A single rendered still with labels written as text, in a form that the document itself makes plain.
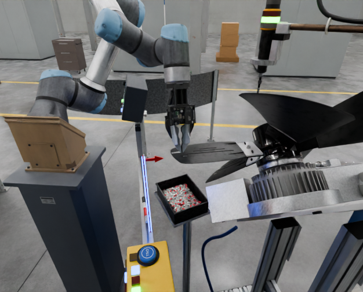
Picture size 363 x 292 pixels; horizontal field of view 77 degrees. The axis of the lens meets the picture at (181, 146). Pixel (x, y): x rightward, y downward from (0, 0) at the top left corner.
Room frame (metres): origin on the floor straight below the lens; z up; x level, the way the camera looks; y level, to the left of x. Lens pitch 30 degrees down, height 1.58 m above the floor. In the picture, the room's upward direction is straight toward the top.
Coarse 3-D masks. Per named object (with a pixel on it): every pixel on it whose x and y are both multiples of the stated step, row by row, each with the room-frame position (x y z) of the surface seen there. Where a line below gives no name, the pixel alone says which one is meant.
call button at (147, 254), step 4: (144, 248) 0.35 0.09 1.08; (148, 248) 0.35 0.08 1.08; (152, 248) 0.35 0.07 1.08; (140, 252) 0.34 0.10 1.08; (144, 252) 0.34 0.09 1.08; (148, 252) 0.34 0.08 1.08; (152, 252) 0.34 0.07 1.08; (140, 256) 0.33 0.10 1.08; (144, 256) 0.33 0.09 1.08; (148, 256) 0.33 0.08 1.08; (152, 256) 0.33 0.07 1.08; (144, 260) 0.32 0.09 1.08; (148, 260) 0.32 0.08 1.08; (152, 260) 0.33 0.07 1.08
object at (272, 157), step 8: (256, 128) 0.70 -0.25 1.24; (264, 128) 0.68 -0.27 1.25; (256, 136) 0.69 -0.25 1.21; (264, 136) 0.66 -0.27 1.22; (256, 144) 0.68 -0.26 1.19; (264, 144) 0.65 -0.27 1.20; (272, 144) 0.63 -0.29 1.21; (280, 144) 0.63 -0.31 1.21; (264, 152) 0.65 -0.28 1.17; (272, 152) 0.63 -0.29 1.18; (280, 152) 0.60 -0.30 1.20; (288, 152) 0.59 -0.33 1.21; (296, 152) 0.60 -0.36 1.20; (264, 160) 0.60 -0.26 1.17; (272, 160) 0.59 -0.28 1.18
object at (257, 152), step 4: (240, 144) 0.68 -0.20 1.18; (244, 144) 0.68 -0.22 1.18; (248, 144) 0.68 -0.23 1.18; (252, 144) 0.68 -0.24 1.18; (244, 148) 0.66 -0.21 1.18; (252, 148) 0.66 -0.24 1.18; (256, 148) 0.66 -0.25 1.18; (244, 152) 0.63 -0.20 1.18; (248, 152) 0.63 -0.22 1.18; (256, 152) 0.63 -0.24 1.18; (260, 152) 0.63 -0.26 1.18
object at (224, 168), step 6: (228, 162) 0.84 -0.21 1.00; (234, 162) 0.79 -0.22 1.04; (240, 162) 0.75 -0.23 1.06; (222, 168) 0.83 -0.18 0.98; (228, 168) 0.78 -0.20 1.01; (234, 168) 0.74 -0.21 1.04; (240, 168) 0.71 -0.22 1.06; (216, 174) 0.80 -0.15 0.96; (222, 174) 0.76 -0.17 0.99; (210, 180) 0.78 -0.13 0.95
